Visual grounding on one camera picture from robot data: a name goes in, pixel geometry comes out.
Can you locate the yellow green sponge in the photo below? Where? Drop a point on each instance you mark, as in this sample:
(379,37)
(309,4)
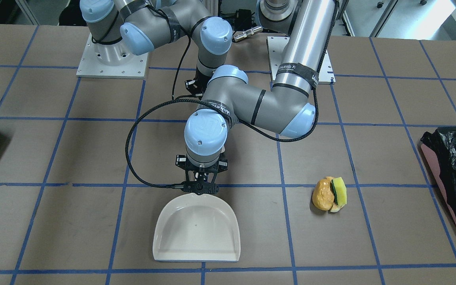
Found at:
(340,191)

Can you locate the orange bread piece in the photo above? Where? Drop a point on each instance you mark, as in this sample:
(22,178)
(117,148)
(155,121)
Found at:
(323,196)

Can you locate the beige plastic dustpan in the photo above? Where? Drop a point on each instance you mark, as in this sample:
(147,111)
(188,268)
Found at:
(192,228)

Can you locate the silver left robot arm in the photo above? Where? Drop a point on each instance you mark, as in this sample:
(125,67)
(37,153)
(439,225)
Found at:
(290,108)

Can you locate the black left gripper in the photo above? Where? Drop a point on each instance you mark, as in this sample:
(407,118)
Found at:
(180,160)

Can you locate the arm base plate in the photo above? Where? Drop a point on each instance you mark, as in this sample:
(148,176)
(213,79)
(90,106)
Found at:
(276,50)
(111,62)

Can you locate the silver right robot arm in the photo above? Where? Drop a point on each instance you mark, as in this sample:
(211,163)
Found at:
(124,32)

